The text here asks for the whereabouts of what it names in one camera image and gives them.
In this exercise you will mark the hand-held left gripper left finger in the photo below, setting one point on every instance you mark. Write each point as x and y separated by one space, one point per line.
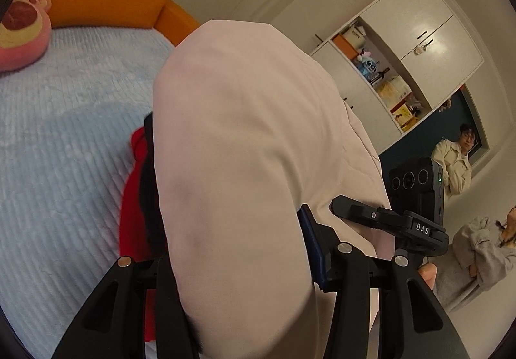
165 302

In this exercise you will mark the red garment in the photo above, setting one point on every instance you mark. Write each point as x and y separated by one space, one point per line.
131 202

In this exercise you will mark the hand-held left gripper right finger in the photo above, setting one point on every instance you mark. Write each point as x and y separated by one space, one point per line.
311 240

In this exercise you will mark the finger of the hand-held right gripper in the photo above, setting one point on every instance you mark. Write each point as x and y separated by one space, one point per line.
371 216

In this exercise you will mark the pink round plush cushion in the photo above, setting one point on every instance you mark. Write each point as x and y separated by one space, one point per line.
24 49

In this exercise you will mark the yellow cardboard box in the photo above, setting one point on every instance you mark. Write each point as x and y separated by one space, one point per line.
393 90

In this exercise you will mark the blue plush toy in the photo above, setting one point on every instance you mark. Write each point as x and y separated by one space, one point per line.
367 65

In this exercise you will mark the orange storage box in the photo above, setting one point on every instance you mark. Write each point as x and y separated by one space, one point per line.
346 47

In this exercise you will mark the black garment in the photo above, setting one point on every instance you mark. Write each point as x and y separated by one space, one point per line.
151 202

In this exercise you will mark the person's right hand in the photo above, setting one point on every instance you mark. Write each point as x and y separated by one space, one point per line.
428 276

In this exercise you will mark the white wardrobe cabinet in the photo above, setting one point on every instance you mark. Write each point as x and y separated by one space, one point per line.
423 12

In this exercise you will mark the light blue quilted blanket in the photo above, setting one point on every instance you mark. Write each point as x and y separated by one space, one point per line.
60 141

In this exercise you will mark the brown printed box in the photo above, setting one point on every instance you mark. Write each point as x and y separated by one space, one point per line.
405 117

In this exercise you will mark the dark bottle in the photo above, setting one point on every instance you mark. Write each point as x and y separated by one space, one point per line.
381 76

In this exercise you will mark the pink hooded jacket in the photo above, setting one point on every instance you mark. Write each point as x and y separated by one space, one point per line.
242 141

